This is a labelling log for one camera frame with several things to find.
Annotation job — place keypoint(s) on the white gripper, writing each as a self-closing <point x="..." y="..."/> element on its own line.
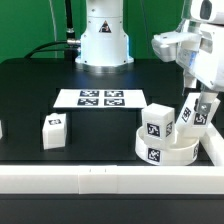
<point x="200" y="52"/>

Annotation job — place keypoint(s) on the white block at left edge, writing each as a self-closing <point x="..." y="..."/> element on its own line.
<point x="1" y="134"/>

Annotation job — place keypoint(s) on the white marker sheet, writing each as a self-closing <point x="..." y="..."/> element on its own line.
<point x="99" y="98"/>

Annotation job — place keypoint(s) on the white front fence bar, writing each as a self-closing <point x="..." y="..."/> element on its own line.
<point x="30" y="179"/>

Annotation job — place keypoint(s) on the white round stool seat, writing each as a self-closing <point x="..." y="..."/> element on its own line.
<point x="183" y="152"/>

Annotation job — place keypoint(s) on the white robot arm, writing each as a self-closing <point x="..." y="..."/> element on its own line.
<point x="105" y="45"/>

